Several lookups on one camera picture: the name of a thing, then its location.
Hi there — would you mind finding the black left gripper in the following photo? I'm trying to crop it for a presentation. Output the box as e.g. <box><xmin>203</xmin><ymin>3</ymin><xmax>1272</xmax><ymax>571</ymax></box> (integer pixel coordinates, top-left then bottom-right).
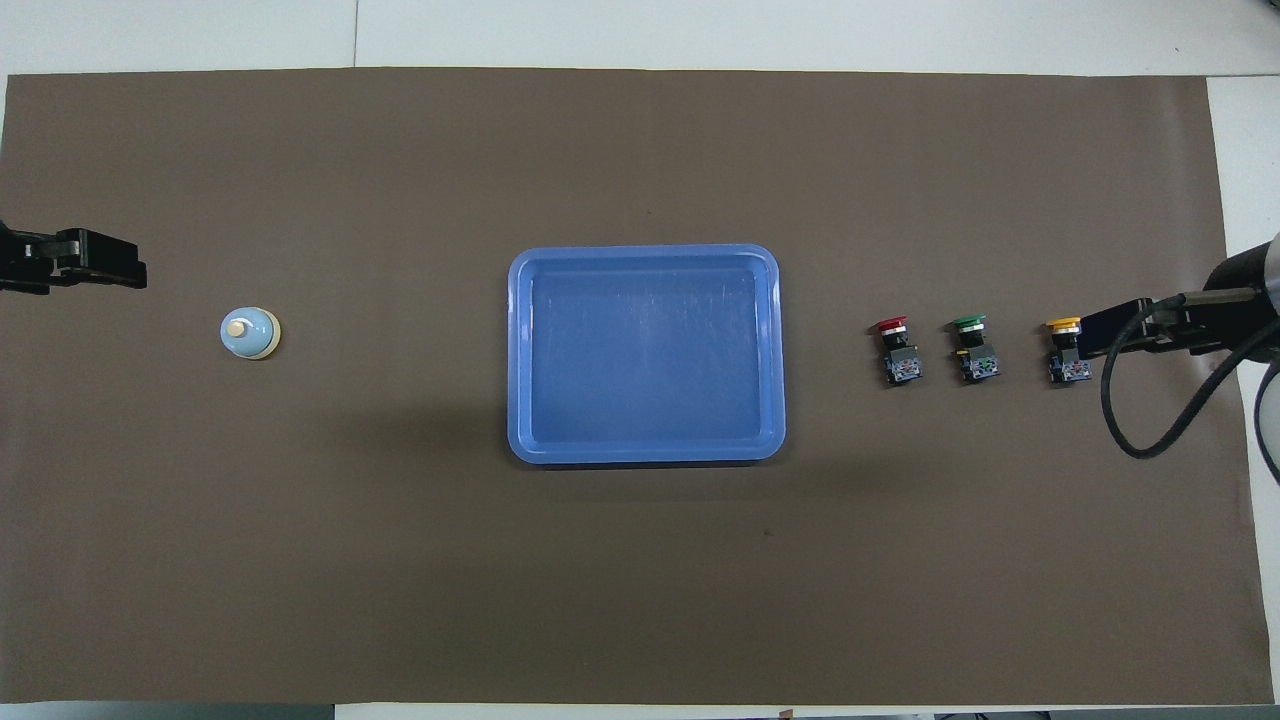
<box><xmin>0</xmin><ymin>228</ymin><xmax>149</xmax><ymax>297</ymax></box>

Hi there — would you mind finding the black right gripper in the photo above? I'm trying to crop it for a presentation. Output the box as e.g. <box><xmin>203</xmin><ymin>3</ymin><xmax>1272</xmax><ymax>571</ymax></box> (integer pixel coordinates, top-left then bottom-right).
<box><xmin>1078</xmin><ymin>295</ymin><xmax>1229</xmax><ymax>361</ymax></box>

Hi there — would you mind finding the yellow push button switch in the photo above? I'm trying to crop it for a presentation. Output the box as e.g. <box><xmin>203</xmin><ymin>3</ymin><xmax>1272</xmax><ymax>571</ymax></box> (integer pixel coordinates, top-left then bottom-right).
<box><xmin>1045</xmin><ymin>316</ymin><xmax>1093</xmax><ymax>387</ymax></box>

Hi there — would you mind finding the green push button switch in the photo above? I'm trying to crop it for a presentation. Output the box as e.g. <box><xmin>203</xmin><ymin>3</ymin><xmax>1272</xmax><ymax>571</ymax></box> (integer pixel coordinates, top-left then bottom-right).
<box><xmin>944</xmin><ymin>314</ymin><xmax>1003</xmax><ymax>384</ymax></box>

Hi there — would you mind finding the light blue call bell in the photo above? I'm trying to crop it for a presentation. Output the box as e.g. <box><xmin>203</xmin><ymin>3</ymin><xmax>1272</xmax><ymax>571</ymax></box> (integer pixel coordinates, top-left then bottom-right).
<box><xmin>219</xmin><ymin>304</ymin><xmax>283</xmax><ymax>361</ymax></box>

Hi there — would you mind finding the red push button switch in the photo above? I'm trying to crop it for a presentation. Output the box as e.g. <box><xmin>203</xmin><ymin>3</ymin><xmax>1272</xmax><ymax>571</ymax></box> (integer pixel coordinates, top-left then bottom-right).
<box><xmin>869</xmin><ymin>317</ymin><xmax>924</xmax><ymax>388</ymax></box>

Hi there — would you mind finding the blue plastic tray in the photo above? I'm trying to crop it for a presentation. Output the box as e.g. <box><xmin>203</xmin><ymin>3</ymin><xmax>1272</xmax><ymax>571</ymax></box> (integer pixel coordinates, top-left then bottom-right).
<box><xmin>507</xmin><ymin>243</ymin><xmax>787</xmax><ymax>467</ymax></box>

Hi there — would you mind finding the brown table mat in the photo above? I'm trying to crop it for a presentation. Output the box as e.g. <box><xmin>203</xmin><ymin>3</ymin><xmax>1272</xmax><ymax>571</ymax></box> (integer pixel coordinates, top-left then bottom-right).
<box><xmin>0</xmin><ymin>66</ymin><xmax>1276</xmax><ymax>706</ymax></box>

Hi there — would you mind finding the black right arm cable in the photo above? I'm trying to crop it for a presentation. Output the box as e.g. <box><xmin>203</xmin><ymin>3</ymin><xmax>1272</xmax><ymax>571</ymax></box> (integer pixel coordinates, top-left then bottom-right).
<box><xmin>1100</xmin><ymin>288</ymin><xmax>1280</xmax><ymax>461</ymax></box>

